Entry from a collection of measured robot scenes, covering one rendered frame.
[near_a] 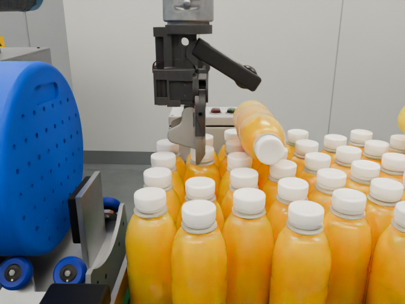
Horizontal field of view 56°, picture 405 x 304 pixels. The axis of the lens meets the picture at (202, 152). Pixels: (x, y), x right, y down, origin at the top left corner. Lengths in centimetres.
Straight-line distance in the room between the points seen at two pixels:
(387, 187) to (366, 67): 301
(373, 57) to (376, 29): 22
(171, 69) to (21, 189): 26
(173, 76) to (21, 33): 179
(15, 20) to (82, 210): 182
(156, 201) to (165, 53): 23
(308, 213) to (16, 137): 35
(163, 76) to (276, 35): 279
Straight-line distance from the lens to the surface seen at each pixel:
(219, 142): 81
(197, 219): 42
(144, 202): 45
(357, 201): 48
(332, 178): 54
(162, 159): 58
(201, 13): 56
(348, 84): 349
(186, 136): 58
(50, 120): 60
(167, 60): 58
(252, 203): 45
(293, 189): 49
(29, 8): 123
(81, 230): 59
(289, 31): 334
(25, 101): 53
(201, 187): 48
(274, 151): 52
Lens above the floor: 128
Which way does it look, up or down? 19 degrees down
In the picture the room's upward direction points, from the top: straight up
